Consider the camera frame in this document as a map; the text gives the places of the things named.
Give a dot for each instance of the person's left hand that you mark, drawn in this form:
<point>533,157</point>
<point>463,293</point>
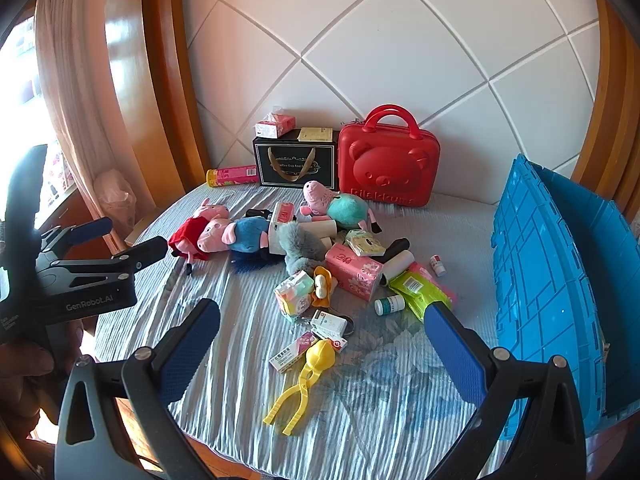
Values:
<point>25,360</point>

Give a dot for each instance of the pastel coloured box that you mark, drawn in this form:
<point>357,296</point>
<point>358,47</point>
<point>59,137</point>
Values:
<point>294,297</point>

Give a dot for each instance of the small red white tissue pack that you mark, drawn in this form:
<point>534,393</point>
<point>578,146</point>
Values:
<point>274,124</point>

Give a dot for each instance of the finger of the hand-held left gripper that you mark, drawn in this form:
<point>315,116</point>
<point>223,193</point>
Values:
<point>92,229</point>
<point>150,251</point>

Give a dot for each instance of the yellow plastic ball clamp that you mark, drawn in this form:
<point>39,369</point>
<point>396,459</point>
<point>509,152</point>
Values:
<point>315,360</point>

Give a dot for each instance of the blue plastic crate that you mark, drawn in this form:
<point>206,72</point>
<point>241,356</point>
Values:
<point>540,285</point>

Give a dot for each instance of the white padded headboard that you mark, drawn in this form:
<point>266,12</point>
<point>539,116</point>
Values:
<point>375,50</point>

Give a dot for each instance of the small white red-label bottle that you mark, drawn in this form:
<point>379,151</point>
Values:
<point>438,266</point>

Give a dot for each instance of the pig plush in blue shirt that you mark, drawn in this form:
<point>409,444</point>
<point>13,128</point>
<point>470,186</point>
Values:
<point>250,232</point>

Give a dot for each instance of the pink white medicine box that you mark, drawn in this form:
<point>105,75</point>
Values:
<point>292,355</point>

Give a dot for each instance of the flat yellow box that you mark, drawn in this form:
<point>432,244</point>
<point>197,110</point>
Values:
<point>315,134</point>

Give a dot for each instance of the white lint roller refill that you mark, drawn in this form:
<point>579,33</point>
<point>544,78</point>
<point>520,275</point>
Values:
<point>397,269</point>
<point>325,227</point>

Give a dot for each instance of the grey fluffy fur item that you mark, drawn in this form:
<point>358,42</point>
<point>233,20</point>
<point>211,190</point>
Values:
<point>300,246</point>

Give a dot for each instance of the pink yellow tube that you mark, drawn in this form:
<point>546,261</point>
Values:
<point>235,175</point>

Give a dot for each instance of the pink floral tissue pack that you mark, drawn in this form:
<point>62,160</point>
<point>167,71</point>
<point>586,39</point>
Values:
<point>352,272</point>

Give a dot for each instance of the pig plush with teal body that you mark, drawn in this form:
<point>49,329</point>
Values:
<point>350,210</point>

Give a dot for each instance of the green wet wipes pack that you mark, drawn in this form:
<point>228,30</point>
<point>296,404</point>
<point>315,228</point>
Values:
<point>420,291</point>

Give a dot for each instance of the curved wooden headboard post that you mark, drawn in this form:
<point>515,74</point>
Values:
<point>150,85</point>
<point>607,110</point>

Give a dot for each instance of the small yellow bear plush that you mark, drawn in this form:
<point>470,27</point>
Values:
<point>322,286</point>

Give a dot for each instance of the window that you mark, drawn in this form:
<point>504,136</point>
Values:
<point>20,110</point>

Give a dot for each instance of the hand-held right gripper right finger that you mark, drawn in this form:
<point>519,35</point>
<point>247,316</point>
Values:
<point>455,355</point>

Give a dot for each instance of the metal scissors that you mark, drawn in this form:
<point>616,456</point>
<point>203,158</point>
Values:
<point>351,329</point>

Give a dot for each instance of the small black object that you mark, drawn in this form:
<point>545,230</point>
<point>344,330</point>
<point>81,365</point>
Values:
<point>257,213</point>

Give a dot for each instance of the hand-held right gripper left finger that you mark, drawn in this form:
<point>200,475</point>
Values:
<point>190,350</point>

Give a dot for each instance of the black gift box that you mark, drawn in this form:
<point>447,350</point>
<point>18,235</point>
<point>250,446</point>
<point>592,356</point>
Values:
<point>320,160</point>

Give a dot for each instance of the white green-label medicine bottle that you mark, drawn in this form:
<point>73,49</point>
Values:
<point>391,305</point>

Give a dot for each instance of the pink sheer curtain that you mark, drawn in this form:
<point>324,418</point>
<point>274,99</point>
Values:
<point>75,85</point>

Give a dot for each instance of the red bear suitcase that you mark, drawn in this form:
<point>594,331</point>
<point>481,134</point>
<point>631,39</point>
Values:
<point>385,170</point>

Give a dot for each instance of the tall pink white tissue pack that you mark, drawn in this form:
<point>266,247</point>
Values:
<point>282,214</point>

